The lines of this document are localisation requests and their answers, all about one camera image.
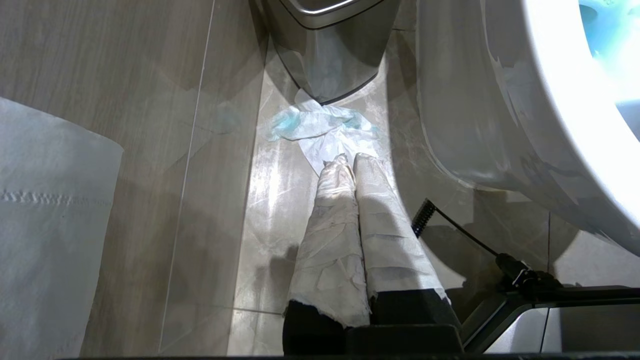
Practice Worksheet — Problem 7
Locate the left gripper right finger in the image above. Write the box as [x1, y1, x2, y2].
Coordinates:
[353, 152, 463, 342]

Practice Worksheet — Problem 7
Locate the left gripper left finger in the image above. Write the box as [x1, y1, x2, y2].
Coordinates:
[282, 153, 372, 356]

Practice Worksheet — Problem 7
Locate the white toilet bowl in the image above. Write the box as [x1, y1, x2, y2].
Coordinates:
[416, 0, 640, 258]

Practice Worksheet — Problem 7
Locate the crumpled white paper towel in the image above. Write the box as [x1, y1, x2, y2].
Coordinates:
[267, 89, 382, 177]

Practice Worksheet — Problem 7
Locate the silver metal trash bin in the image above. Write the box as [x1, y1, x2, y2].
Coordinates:
[254, 0, 404, 106]

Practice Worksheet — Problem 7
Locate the black cable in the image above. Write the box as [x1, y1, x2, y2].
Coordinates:
[411, 198, 562, 296]

